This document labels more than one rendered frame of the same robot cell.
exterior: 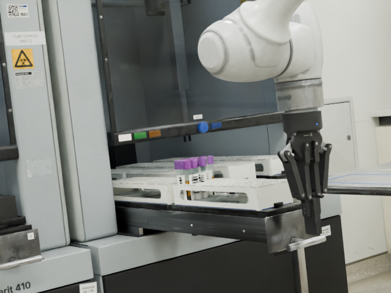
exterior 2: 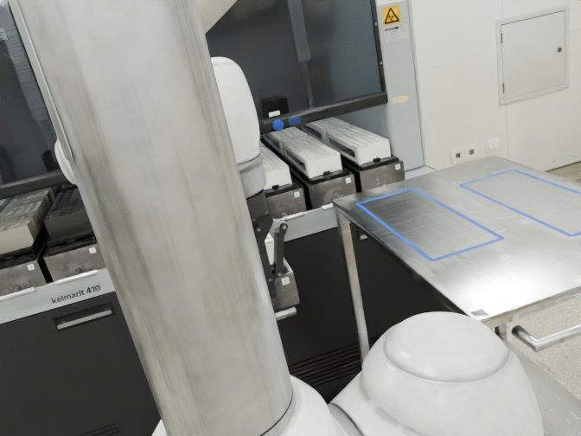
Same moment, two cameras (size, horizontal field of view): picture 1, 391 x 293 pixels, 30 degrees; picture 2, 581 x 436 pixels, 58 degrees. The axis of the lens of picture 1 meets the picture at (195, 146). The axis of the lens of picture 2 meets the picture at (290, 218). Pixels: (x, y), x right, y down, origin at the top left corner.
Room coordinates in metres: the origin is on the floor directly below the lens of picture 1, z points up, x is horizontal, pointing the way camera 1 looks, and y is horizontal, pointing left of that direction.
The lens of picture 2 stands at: (0.70, -0.62, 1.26)
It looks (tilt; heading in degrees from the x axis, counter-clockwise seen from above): 22 degrees down; 26
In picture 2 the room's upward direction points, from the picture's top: 12 degrees counter-clockwise
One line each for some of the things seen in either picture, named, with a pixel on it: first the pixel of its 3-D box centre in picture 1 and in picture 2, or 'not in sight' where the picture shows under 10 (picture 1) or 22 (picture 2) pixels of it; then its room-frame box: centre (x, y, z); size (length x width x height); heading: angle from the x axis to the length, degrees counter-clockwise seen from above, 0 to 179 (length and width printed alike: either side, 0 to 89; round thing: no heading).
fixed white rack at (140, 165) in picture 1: (152, 174); (284, 138); (2.40, 0.15, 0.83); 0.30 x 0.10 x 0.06; 37
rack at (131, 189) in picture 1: (150, 192); not in sight; (1.85, 0.12, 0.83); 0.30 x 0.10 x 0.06; 37
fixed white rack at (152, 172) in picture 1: (168, 182); (263, 169); (2.05, 0.09, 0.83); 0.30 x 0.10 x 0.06; 37
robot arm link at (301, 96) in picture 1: (299, 97); (237, 176); (1.40, -0.21, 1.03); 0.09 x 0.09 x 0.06
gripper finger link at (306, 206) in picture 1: (302, 204); not in sight; (1.38, -0.19, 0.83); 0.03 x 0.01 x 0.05; 127
